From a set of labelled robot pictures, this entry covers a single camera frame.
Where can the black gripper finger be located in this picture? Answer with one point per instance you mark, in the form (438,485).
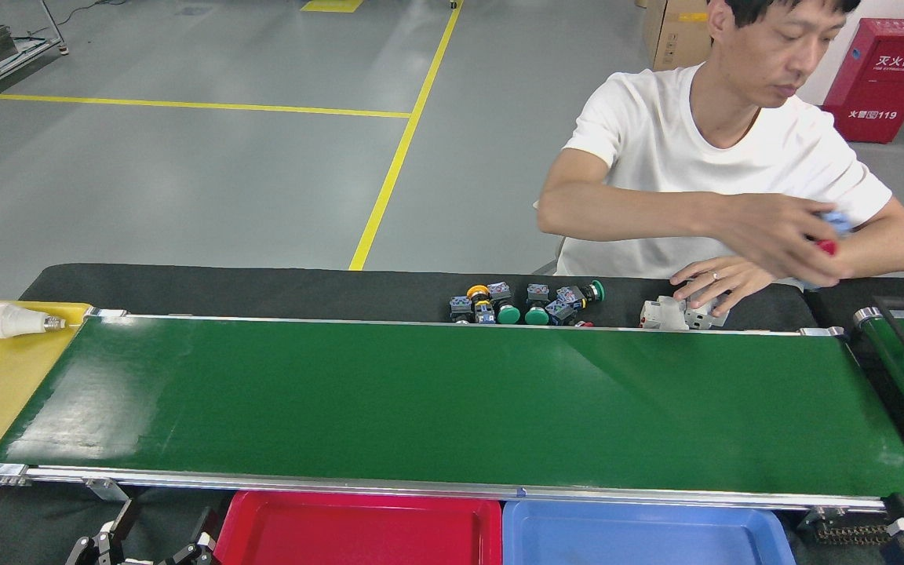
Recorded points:
(99,549)
(197,553)

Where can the yellow button switch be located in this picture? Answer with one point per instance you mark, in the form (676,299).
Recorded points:
(464,308)

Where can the white circuit breaker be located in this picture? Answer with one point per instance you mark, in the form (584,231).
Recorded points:
(660,314)
(708,319)

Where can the long green conveyor belt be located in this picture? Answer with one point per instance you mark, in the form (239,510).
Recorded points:
(421,400)

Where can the green feeder conveyor belt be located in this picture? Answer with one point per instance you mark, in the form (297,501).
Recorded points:
(895,369)

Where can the person's left hand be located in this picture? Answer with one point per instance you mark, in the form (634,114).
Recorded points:
(723,275)

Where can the person's right hand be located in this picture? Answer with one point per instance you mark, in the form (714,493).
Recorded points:
(774,227)

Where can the red plastic bin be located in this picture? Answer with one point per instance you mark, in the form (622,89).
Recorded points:
(358,534)

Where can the white light bulb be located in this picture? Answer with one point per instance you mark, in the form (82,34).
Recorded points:
(5,321)

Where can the blue plastic bin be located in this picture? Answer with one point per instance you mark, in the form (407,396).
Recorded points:
(640,541)

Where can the person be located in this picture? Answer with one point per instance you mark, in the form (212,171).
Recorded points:
(656,141)

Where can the brown cardboard box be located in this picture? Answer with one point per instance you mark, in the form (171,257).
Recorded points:
(676,35)

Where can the red fire extinguisher box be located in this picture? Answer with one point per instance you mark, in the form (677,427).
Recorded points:
(887,78)

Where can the metal frame rack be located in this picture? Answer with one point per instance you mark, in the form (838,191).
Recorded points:
(36,47)

